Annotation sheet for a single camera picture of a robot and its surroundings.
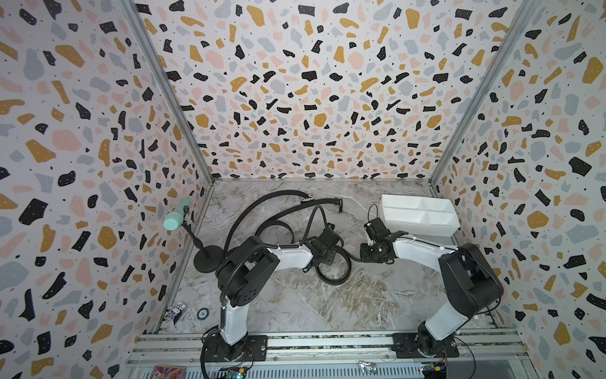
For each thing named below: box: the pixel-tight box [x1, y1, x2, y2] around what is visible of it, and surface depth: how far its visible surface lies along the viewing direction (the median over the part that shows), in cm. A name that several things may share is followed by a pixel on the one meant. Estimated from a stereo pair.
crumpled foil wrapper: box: [358, 360, 378, 376], surface depth 71 cm
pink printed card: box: [150, 364, 186, 379], surface depth 69 cm
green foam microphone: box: [163, 196, 193, 232], surface depth 66 cm
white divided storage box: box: [378, 194, 461, 238], surface depth 108 cm
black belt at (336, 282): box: [315, 246, 352, 286], surface depth 90 cm
